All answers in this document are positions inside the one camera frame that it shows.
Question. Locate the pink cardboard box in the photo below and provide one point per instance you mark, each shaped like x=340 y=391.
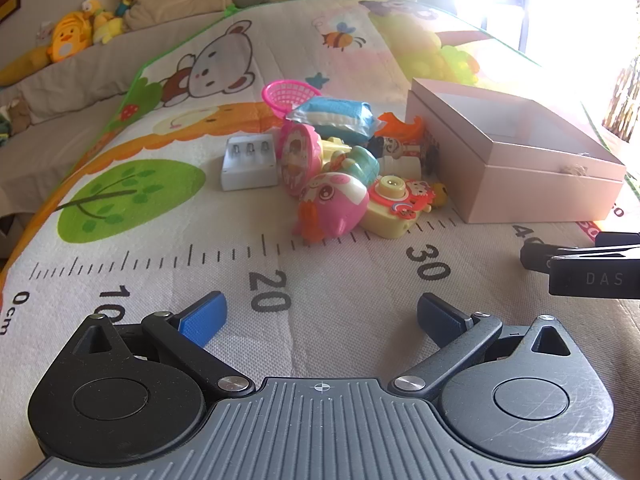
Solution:
x=525 y=190

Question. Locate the small brown plush toy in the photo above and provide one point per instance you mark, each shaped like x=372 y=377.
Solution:
x=17 y=112

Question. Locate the teal plastic toy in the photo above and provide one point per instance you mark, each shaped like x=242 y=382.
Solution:
x=365 y=162

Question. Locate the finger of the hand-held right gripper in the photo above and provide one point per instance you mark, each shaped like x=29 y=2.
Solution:
x=620 y=239
x=580 y=272

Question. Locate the yellow tiger plush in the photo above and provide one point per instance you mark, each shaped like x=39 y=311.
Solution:
x=67 y=40

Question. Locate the yellow toy camera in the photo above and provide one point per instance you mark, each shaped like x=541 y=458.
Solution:
x=387 y=211

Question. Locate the black window railing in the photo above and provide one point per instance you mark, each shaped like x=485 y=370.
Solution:
x=525 y=15

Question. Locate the yellow duck plush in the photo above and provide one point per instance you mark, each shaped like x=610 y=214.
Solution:
x=107 y=27

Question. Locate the pink fish toy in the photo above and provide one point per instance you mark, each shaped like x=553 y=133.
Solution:
x=330 y=206

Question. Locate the white battery charger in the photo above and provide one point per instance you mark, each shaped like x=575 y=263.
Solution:
x=247 y=175

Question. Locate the blue and white packet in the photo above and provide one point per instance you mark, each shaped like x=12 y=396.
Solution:
x=335 y=112

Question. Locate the long yellow plush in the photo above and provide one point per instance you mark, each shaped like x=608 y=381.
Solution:
x=20 y=67

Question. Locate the yellow plastic toy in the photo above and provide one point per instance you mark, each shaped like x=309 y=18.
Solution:
x=334 y=146

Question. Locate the beige sofa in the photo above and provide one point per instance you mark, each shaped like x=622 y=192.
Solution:
x=75 y=76

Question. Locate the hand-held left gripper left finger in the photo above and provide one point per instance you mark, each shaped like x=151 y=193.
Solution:
x=204 y=319

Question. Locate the pink round cartoon toy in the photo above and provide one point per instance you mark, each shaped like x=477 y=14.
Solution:
x=295 y=156

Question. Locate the cartoon printed play mat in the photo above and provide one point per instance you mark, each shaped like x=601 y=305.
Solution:
x=350 y=270

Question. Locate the small yellow duck figure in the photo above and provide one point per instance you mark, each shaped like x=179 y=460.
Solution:
x=440 y=194

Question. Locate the pink plastic toy basket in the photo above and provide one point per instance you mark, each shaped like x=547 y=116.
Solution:
x=287 y=94

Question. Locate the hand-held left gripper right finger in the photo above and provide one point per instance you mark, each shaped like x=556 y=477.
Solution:
x=441 y=317

